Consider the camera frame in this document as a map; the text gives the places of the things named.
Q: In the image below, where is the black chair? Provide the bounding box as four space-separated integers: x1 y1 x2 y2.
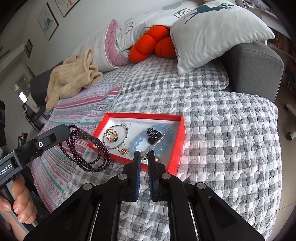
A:
22 102 45 131

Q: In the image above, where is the orange-red cardboard box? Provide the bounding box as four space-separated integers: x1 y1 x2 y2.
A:
87 113 186 173

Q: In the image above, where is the large gold cage ring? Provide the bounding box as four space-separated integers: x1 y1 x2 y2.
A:
103 128 121 143

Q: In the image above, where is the person's left hand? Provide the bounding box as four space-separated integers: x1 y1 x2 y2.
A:
0 179 37 241

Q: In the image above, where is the small dark wall frame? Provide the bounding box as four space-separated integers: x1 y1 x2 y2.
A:
25 39 33 58

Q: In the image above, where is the thin green beaded bracelet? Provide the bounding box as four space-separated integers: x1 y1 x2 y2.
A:
103 124 129 151

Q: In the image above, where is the striped patterned bed sheet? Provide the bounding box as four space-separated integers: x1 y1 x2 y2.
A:
30 83 123 213

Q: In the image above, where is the dark red bead necklace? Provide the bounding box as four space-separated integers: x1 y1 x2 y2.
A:
59 124 111 173

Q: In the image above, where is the white furniture leg with caster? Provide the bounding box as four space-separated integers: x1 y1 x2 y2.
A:
284 103 296 141

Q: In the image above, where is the grey checked quilt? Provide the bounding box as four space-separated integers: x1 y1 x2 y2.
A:
62 56 282 241

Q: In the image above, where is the small clear plastic bag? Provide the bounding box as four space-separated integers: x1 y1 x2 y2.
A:
148 134 167 152

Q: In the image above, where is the small gold ring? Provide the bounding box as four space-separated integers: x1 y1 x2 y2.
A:
117 143 130 156

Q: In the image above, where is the light blue bead bracelet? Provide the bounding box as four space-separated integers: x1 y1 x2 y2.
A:
132 124 175 159

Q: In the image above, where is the framed wall picture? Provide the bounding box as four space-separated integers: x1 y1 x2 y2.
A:
38 2 60 41
54 0 81 17

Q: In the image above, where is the beige fleece blanket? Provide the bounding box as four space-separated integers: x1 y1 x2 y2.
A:
45 47 103 111

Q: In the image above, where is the orange knot cushion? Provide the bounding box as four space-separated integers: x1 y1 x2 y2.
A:
128 26 177 63

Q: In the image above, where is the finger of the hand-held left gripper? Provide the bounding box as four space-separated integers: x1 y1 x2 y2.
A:
14 124 71 163

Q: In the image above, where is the grey sofa armrest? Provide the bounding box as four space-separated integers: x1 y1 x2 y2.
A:
218 42 285 104
30 74 54 110

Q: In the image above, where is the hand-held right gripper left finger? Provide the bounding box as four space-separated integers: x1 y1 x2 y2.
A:
23 151 141 241

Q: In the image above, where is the white printed pillow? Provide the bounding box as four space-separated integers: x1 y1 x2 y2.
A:
170 0 276 76

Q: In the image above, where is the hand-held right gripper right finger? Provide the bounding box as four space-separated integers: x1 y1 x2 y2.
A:
147 150 266 241

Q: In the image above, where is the black hair clip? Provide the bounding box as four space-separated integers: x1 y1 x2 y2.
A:
146 127 163 144

